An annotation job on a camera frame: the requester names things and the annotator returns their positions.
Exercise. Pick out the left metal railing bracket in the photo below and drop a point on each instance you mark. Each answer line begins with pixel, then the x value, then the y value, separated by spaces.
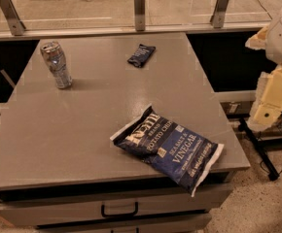
pixel 10 13

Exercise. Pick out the blue kettle chips bag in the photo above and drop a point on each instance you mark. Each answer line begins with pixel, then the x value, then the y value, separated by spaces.
pixel 176 151

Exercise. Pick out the middle metal railing bracket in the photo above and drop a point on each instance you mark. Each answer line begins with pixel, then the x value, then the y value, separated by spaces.
pixel 139 15

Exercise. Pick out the grey drawer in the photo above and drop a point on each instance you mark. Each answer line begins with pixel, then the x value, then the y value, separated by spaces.
pixel 163 224
pixel 87 207

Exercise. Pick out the right metal railing bracket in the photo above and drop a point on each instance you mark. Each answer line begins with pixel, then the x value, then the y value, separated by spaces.
pixel 218 17

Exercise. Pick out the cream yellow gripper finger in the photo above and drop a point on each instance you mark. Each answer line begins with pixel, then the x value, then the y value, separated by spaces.
pixel 267 107

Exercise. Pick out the grey upper drawer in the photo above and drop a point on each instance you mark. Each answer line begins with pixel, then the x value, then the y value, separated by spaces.
pixel 87 207

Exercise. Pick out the silver blue redbull can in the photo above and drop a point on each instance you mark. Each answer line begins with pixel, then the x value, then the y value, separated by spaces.
pixel 55 60

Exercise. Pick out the grey lower drawer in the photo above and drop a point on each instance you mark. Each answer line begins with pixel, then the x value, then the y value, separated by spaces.
pixel 163 224

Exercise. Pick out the black drawer handle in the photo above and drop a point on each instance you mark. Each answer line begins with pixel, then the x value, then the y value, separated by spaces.
pixel 120 210

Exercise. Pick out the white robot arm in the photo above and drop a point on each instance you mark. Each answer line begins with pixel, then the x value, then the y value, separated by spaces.
pixel 267 107

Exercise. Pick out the small dark blue snack packet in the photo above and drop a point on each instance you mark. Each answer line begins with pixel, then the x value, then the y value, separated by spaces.
pixel 141 55

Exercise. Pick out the black stand leg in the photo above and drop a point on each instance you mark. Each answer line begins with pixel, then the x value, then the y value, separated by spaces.
pixel 272 172

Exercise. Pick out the metal railing bracket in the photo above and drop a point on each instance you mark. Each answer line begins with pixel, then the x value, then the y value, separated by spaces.
pixel 139 15
pixel 10 13
pixel 218 17

